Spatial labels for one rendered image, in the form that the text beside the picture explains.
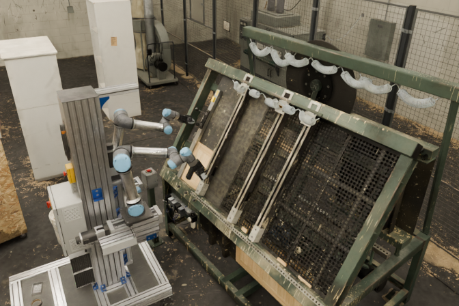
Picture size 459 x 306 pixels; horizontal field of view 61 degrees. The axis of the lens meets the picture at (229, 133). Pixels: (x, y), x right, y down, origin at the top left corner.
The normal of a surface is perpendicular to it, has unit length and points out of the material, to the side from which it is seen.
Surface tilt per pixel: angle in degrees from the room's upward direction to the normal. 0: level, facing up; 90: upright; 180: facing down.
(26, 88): 90
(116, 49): 90
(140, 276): 0
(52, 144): 90
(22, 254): 0
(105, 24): 90
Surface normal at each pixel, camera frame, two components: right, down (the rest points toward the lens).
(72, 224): 0.50, 0.40
